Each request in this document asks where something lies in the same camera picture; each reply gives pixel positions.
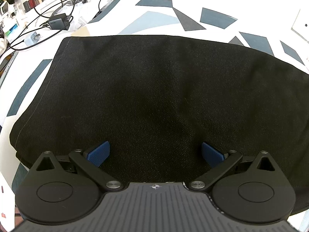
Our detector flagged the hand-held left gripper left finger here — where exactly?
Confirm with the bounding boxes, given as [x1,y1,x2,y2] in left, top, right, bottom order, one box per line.
[32,141,122,190]

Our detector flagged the black pants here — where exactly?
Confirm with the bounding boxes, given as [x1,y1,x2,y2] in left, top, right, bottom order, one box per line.
[10,35,309,217]

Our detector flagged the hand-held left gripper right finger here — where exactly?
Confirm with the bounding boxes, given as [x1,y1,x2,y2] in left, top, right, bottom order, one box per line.
[189,142,279,190]

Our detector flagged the white pump lotion bottle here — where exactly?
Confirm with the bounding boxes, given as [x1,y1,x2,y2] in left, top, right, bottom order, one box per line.
[5,17,21,44]

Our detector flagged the black power adapter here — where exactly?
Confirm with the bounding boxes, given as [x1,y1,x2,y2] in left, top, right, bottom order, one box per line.
[48,13,73,31]

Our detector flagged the white wall socket plate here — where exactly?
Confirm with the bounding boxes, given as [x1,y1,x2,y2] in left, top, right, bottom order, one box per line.
[291,8,309,43]

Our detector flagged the light blue plug adapter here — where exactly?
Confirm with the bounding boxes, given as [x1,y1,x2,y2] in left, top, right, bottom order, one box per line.
[25,31,43,47]

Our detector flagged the black charger cable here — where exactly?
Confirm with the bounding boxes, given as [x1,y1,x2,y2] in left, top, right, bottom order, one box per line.
[0,0,84,58]

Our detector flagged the beige card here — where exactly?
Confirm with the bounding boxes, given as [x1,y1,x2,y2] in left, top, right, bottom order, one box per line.
[72,26,91,38]

